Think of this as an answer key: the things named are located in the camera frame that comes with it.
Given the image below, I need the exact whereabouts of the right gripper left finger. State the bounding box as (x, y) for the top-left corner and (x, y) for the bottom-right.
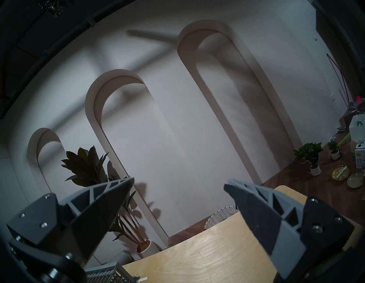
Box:
(6, 177), (135, 264)

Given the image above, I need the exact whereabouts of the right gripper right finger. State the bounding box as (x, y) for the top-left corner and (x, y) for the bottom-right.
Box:
(224, 179), (355, 281)

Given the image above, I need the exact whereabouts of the tall dark leafy plant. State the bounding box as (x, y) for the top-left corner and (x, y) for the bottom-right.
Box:
(61, 145), (149, 248)

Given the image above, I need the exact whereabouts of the grey dish rack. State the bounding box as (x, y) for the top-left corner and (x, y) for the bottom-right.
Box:
(85, 261), (137, 283)

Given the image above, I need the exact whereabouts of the white plant pot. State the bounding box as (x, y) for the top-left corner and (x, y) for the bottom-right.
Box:
(136, 240), (161, 258)

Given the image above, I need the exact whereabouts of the small bushy potted plant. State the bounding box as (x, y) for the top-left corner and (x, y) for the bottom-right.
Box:
(294, 142), (324, 176)

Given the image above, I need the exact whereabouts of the small yellow dish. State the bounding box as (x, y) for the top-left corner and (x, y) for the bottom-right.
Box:
(331, 165), (351, 182)

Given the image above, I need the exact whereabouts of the tiny potted plant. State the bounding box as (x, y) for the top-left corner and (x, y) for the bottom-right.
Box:
(327, 140), (341, 160)

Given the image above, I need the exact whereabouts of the white printed carton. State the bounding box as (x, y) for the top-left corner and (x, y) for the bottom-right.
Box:
(354, 143), (365, 169)

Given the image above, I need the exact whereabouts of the white open box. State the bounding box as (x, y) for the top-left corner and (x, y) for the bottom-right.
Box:
(348, 114), (365, 143)

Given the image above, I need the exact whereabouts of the white wire basket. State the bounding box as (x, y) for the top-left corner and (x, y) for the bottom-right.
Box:
(205, 206), (240, 230)

